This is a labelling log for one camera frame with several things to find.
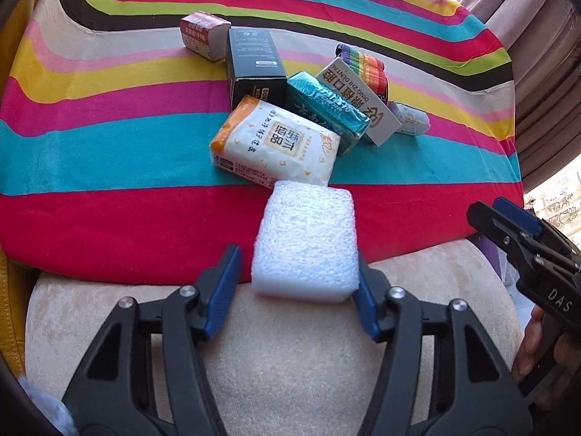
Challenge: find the white dental text box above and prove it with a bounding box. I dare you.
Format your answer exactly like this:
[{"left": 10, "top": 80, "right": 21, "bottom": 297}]
[{"left": 316, "top": 57, "right": 402, "bottom": 147}]

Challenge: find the white foam block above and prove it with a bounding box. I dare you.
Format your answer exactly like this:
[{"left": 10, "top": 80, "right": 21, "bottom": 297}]
[{"left": 251, "top": 180, "right": 359, "bottom": 303}]

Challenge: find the rainbow striped sponge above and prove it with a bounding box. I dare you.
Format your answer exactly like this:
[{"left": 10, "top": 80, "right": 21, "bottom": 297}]
[{"left": 335, "top": 43, "right": 389, "bottom": 104}]

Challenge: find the teal foil packet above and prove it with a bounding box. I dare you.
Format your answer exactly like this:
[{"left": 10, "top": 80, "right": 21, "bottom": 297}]
[{"left": 287, "top": 71, "right": 371, "bottom": 157}]

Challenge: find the orange white tissue pack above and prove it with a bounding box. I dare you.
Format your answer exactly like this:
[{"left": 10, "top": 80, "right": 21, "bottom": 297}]
[{"left": 210, "top": 96, "right": 340, "bottom": 188}]

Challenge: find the black instructions box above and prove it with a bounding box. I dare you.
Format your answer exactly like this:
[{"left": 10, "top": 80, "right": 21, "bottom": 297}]
[{"left": 226, "top": 27, "right": 288, "bottom": 109}]

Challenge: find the pink white small box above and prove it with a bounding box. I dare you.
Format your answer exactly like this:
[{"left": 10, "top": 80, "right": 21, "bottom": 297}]
[{"left": 179, "top": 11, "right": 231, "bottom": 62}]

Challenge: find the person right hand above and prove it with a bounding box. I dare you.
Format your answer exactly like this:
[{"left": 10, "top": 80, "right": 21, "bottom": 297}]
[{"left": 511, "top": 306, "right": 581, "bottom": 411}]

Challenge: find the sheer lace curtain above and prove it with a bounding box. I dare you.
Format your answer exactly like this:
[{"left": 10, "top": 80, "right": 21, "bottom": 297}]
[{"left": 524, "top": 156, "right": 581, "bottom": 247}]

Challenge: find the purple white storage box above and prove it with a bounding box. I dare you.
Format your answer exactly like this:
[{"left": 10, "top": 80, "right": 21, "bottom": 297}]
[{"left": 469, "top": 233, "right": 519, "bottom": 287}]

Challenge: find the small white tissue pack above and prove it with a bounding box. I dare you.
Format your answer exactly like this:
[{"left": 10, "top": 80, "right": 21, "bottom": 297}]
[{"left": 387, "top": 101, "right": 430, "bottom": 136}]

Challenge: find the brown floral curtain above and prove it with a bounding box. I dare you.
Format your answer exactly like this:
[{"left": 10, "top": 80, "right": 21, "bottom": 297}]
[{"left": 460, "top": 0, "right": 580, "bottom": 191}]

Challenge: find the rainbow striped blanket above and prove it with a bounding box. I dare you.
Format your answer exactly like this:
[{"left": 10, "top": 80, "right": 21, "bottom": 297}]
[{"left": 1, "top": 0, "right": 523, "bottom": 284}]

